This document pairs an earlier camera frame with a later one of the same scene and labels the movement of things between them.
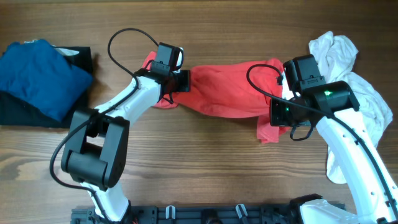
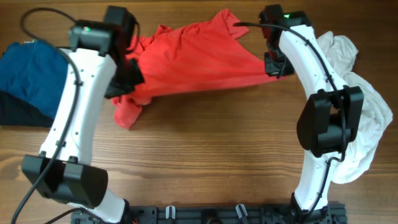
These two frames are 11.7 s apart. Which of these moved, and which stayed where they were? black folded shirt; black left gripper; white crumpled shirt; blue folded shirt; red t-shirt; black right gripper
Moved: black right gripper; red t-shirt; black left gripper
Stayed: white crumpled shirt; black folded shirt; blue folded shirt
